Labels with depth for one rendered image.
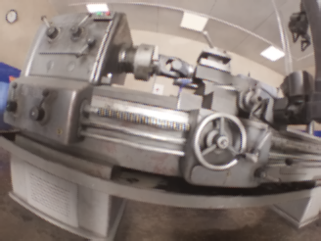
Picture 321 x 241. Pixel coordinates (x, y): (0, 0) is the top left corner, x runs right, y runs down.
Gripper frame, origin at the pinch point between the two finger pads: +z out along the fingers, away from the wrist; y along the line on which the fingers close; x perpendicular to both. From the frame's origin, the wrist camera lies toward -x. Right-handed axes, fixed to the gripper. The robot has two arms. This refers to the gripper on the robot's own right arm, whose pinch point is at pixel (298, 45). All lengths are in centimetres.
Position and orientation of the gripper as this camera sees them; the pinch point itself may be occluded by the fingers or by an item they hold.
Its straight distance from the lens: 95.2
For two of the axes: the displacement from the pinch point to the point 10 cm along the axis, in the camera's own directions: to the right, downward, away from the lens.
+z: -2.7, 8.4, 4.7
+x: 0.8, 5.0, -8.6
